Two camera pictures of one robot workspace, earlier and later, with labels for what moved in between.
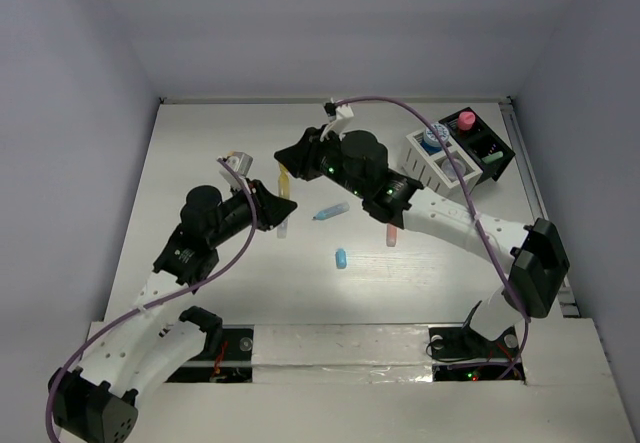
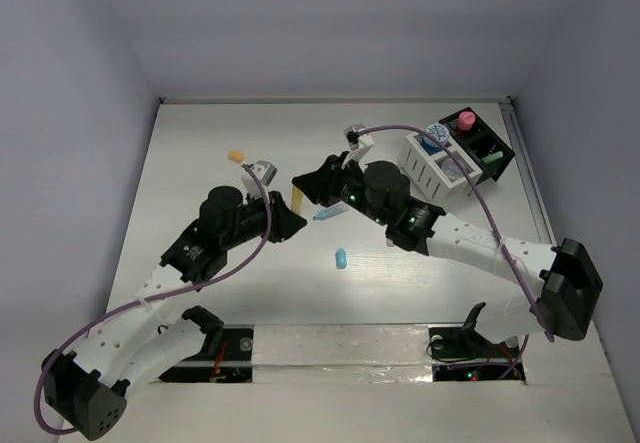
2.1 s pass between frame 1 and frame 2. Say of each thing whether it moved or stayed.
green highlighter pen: stayed
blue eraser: stayed
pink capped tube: stayed
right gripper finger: moved
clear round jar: stayed
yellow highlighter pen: moved
